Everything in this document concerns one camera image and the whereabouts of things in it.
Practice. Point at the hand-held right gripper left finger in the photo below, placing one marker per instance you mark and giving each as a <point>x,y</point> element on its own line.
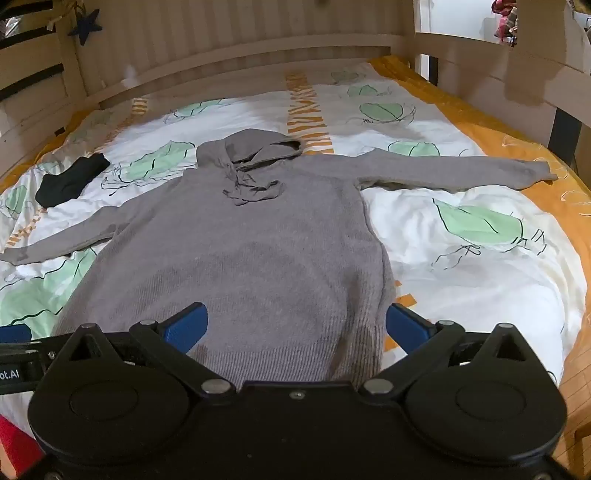
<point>185,328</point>

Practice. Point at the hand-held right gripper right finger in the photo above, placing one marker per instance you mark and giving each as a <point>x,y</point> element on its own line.
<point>408,328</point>

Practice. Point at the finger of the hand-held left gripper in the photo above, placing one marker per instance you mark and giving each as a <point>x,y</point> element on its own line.
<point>14,331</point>

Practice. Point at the pile of colourful clothes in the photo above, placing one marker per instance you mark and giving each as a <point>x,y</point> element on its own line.
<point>504,21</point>

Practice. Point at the wooden bed frame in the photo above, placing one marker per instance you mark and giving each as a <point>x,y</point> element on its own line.
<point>286,41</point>

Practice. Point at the white leaf-print duvet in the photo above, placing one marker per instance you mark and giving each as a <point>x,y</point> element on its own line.
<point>461,258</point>

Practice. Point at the red fuzzy cloth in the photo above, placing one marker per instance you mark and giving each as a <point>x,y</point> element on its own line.
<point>11,445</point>

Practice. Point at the blue star ornament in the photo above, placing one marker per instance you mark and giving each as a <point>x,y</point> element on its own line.
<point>86,27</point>

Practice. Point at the black cloth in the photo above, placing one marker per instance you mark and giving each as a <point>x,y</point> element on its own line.
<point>69,181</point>

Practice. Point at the grey knit hoodie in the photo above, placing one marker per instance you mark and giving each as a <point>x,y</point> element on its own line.
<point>258,258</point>

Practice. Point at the white leaf-print bed cover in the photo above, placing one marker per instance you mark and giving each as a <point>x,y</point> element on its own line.
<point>531,138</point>

